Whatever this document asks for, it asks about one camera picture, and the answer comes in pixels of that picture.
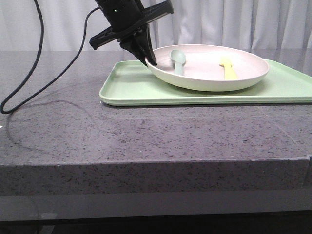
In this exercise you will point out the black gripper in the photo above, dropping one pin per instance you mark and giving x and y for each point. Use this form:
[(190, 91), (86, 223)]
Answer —
[(129, 24)]

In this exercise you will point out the white round plate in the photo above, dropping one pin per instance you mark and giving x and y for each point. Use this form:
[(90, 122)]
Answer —
[(202, 70)]

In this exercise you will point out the yellow plastic fork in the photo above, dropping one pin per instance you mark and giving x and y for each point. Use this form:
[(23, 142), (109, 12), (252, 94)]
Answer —
[(229, 73)]

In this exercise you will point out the teal plastic spoon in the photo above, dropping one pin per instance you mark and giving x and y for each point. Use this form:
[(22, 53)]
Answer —
[(178, 58)]

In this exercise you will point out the light green tray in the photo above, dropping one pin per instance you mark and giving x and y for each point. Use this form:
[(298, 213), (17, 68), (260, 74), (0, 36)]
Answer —
[(132, 84)]

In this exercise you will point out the white curtain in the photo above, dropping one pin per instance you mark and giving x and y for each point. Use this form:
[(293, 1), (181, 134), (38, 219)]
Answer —
[(241, 24)]

